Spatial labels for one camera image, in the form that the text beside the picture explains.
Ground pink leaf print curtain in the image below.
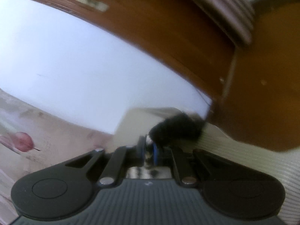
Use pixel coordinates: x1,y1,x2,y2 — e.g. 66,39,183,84
1,91,112,224

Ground black white striped knit sweater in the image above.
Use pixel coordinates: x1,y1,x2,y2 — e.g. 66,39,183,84
125,113,206,180

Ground metal door handle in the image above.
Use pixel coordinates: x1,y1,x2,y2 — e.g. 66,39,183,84
76,0,109,12

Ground brown wooden door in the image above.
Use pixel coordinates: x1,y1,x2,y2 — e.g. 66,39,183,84
0,0,300,153

